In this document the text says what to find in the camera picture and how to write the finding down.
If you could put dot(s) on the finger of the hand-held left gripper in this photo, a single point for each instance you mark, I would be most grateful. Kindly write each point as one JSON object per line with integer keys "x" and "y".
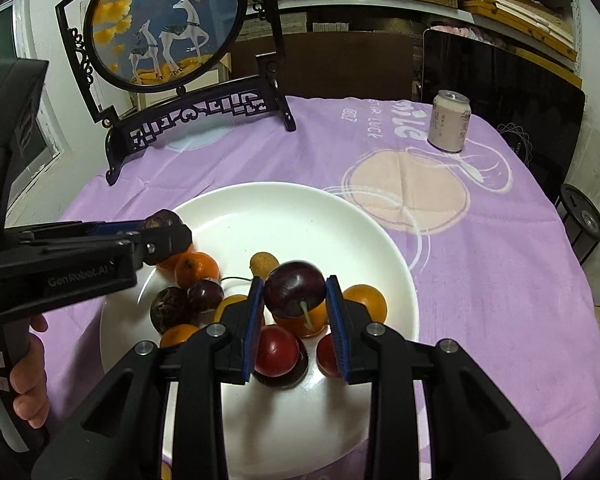
{"x": 167, "y": 245}
{"x": 115, "y": 227}

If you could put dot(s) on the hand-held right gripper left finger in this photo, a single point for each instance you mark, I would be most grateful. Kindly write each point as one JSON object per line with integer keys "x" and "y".
{"x": 255, "y": 320}

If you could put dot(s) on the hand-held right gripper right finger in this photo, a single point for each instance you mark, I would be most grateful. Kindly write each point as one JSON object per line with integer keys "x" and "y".
{"x": 336, "y": 330}

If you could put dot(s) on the red cherry tomato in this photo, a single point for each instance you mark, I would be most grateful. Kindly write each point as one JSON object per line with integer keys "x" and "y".
{"x": 277, "y": 352}
{"x": 326, "y": 355}

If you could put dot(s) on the large tangerine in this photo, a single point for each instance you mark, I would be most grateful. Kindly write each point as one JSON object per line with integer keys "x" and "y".
{"x": 285, "y": 321}

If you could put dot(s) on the yellow orange kumquat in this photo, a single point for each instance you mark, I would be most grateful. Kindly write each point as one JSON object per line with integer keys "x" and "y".
{"x": 177, "y": 336}
{"x": 227, "y": 306}

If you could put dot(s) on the tangerine with dark stem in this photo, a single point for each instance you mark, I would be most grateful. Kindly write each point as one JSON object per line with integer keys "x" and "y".
{"x": 195, "y": 270}

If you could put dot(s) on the smooth orange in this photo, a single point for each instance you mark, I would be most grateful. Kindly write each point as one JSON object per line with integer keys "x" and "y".
{"x": 367, "y": 302}

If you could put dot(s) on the small pale longan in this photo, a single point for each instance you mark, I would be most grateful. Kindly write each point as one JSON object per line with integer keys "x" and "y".
{"x": 262, "y": 262}

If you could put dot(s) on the white oval plate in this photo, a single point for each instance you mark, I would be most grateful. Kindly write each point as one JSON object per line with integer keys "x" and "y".
{"x": 280, "y": 220}

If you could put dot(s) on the person's left hand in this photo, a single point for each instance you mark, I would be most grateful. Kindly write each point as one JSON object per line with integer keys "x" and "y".
{"x": 30, "y": 390}

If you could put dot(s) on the purple printed tablecloth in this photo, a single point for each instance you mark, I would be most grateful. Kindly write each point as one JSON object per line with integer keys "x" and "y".
{"x": 480, "y": 285}

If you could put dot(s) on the round deer picture stand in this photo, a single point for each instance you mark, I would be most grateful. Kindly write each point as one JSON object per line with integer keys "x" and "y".
{"x": 170, "y": 20}

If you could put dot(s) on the pale drink can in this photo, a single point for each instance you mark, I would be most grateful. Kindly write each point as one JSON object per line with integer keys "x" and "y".
{"x": 447, "y": 125}

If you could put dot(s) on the brown wooden board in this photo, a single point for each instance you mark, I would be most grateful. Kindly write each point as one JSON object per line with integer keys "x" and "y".
{"x": 340, "y": 60}

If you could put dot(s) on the black round stool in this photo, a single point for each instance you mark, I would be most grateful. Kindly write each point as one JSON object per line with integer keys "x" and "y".
{"x": 580, "y": 220}

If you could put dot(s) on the white wall shelf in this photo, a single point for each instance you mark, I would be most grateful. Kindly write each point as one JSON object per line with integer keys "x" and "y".
{"x": 360, "y": 4}

